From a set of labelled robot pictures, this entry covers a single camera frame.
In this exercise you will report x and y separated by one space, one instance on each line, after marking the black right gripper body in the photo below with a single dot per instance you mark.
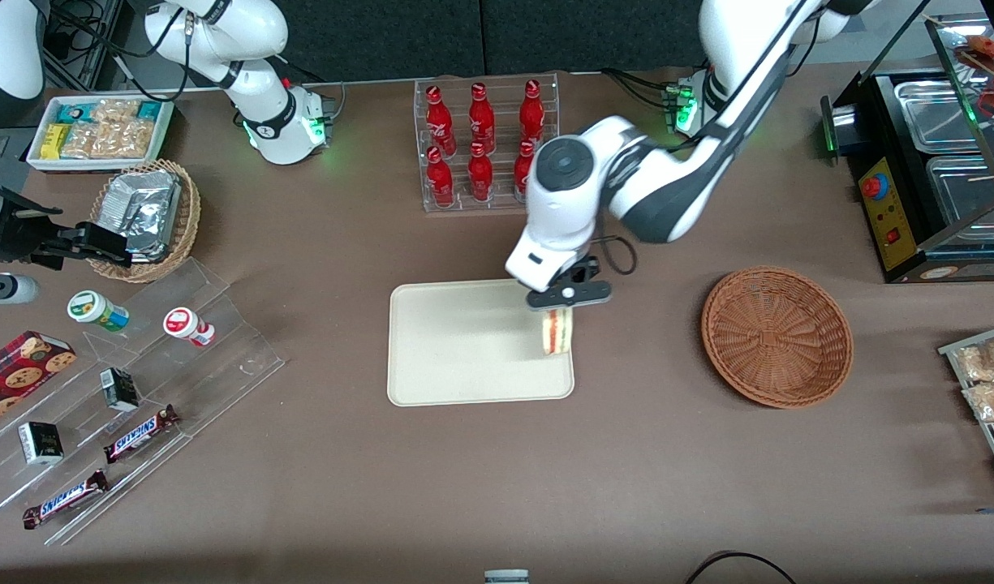
19 234

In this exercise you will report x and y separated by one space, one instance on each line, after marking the triangular sandwich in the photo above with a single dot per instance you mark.
557 332

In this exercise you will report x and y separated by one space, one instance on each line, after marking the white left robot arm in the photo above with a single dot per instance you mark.
667 186

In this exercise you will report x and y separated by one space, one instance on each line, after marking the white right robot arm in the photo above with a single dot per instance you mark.
261 32

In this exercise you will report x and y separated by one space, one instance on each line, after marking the white rectangular snack tray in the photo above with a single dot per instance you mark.
34 158

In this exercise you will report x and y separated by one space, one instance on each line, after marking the light tan wicker basket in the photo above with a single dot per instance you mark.
184 223

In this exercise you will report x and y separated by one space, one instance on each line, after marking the cream plastic tray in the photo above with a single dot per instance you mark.
464 349

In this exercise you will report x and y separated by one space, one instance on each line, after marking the brown round wicker basket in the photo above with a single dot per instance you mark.
776 337

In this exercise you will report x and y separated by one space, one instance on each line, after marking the tray of packaged snacks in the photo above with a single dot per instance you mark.
951 350

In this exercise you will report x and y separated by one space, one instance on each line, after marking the silver foil package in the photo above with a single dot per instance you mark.
148 247
139 203

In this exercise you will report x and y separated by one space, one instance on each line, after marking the green lid snack cup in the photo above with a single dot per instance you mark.
95 310

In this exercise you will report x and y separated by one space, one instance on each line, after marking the yellow snack packet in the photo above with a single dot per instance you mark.
54 142

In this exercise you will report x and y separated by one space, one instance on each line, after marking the clear bag of crackers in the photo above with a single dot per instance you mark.
111 140
115 111

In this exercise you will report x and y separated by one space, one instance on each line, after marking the red lid snack cup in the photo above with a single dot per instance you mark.
187 326

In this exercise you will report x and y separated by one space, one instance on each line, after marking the red plaid cookie box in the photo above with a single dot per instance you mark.
18 377

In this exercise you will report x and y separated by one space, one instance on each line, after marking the teal snack packet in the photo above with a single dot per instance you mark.
148 110
75 112

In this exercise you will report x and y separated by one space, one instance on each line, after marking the red cola bottle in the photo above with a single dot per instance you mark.
480 176
481 118
522 172
440 120
532 113
440 180

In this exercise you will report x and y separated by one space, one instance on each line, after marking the small black carton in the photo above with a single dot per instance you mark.
120 389
40 443

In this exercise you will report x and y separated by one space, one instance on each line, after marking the clear acrylic stepped display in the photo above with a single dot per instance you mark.
221 357

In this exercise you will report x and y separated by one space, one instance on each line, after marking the brown Snickers bar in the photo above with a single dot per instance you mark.
65 499
139 434

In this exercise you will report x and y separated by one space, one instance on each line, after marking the clear acrylic bottle rack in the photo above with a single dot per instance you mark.
503 97

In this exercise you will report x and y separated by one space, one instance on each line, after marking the grey cylindrical object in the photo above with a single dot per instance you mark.
506 577

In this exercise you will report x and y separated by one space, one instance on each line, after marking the red emergency stop button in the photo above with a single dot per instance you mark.
874 187

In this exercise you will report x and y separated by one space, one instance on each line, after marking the black hot food display case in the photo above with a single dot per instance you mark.
898 235

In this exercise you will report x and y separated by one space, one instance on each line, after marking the steel food pan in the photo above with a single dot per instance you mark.
935 113
963 191

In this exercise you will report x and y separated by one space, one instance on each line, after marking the clear bag of pastry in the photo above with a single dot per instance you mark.
983 361
991 401

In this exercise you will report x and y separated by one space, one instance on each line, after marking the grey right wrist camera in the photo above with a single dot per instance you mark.
6 289

